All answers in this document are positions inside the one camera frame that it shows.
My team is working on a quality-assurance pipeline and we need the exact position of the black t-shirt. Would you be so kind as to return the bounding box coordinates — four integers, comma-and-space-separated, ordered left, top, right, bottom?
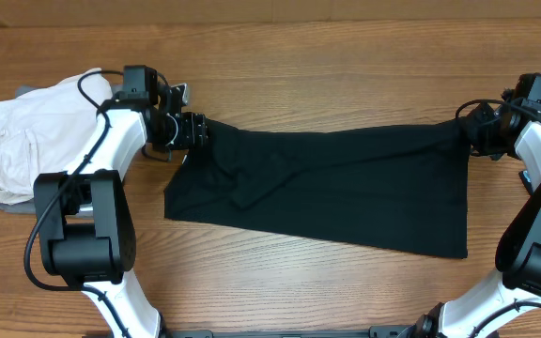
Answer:
164, 121, 470, 259

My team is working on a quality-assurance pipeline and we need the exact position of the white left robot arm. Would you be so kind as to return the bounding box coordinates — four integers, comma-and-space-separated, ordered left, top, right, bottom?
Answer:
23, 65, 209, 337

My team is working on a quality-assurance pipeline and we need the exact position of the grey folded garment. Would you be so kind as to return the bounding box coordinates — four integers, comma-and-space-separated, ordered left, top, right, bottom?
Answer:
0, 85, 36, 214

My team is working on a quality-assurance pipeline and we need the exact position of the white folded garment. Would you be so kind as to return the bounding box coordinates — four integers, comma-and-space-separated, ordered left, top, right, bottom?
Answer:
0, 68, 112, 205

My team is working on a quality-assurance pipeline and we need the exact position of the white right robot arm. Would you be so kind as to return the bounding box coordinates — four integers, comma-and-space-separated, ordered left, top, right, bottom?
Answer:
398, 73, 541, 338

